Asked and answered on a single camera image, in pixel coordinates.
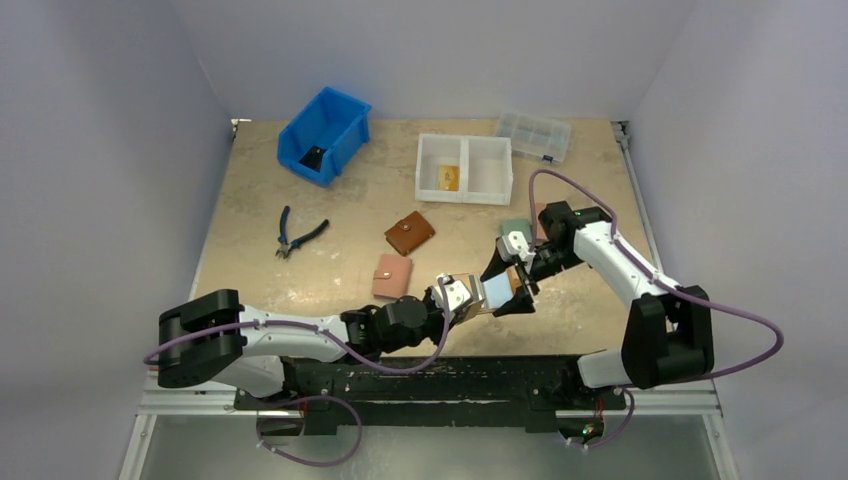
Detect orange card holder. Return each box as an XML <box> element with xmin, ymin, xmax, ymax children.
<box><xmin>454</xmin><ymin>267</ymin><xmax>520</xmax><ymax>314</ymax></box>

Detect gold VIP card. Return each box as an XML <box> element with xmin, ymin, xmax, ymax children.
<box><xmin>436</xmin><ymin>165</ymin><xmax>460</xmax><ymax>192</ymax></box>

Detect black card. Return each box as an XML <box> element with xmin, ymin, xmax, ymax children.
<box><xmin>299</xmin><ymin>146</ymin><xmax>326</xmax><ymax>172</ymax></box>

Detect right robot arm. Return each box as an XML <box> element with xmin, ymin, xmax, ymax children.
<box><xmin>481</xmin><ymin>201</ymin><xmax>714</xmax><ymax>407</ymax></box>

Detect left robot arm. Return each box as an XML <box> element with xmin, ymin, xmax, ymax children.
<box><xmin>143</xmin><ymin>282</ymin><xmax>486</xmax><ymax>409</ymax></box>

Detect salmon card holder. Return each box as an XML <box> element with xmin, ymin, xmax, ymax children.
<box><xmin>533</xmin><ymin>202</ymin><xmax>548</xmax><ymax>245</ymax></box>

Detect green card holder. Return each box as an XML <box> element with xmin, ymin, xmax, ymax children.
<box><xmin>500</xmin><ymin>218</ymin><xmax>533</xmax><ymax>243</ymax></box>

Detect pink card holder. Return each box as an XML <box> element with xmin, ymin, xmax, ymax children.
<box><xmin>371</xmin><ymin>254</ymin><xmax>413</xmax><ymax>300</ymax></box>

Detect brown leather card holder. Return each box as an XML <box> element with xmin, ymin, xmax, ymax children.
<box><xmin>384</xmin><ymin>211</ymin><xmax>435</xmax><ymax>256</ymax></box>

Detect white two-compartment tray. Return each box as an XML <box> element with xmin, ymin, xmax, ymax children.
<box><xmin>415</xmin><ymin>133</ymin><xmax>514</xmax><ymax>206</ymax></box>

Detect clear plastic organizer box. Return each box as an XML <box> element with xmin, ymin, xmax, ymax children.
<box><xmin>495</xmin><ymin>110</ymin><xmax>572</xmax><ymax>164</ymax></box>

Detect blue plastic bin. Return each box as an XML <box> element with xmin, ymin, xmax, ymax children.
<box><xmin>277</xmin><ymin>87</ymin><xmax>372</xmax><ymax>188</ymax></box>

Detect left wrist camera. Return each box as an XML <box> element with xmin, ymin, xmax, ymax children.
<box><xmin>432</xmin><ymin>275</ymin><xmax>473</xmax><ymax>315</ymax></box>

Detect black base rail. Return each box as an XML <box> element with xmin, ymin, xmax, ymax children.
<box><xmin>234</xmin><ymin>354</ymin><xmax>627</xmax><ymax>439</ymax></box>

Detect blue handled pliers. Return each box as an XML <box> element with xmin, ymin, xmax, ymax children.
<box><xmin>274</xmin><ymin>205</ymin><xmax>331</xmax><ymax>260</ymax></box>

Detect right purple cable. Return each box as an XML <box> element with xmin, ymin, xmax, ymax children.
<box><xmin>527</xmin><ymin>168</ymin><xmax>786</xmax><ymax>452</ymax></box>

